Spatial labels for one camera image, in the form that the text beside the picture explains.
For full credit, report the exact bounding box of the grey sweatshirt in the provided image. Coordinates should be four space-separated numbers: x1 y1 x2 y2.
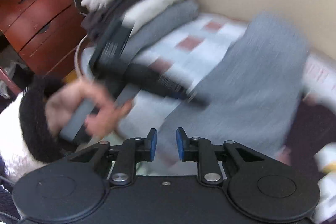
158 14 309 165

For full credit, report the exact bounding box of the white fluffy sleeve forearm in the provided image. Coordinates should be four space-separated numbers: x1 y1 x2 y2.
1 76 64 182

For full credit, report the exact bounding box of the person's left hand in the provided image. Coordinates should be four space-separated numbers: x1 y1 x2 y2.
45 79 133 139

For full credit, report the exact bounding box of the dark brown folded garment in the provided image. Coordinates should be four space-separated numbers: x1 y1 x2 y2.
81 0 142 40

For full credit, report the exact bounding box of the cream folded garment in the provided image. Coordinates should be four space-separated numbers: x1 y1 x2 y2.
122 0 183 36

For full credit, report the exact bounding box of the checkered red grey rug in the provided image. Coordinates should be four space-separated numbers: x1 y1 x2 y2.
118 14 335 138

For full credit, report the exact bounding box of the red wooden drawer cabinet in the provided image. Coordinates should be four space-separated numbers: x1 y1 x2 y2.
1 0 85 78

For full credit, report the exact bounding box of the grey folded garment bottom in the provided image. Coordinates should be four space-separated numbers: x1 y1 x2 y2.
121 0 199 61

